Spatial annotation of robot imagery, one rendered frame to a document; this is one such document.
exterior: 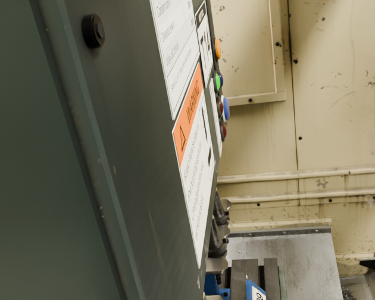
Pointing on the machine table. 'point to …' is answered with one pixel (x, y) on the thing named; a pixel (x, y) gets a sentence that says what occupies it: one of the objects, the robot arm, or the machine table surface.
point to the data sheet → (175, 46)
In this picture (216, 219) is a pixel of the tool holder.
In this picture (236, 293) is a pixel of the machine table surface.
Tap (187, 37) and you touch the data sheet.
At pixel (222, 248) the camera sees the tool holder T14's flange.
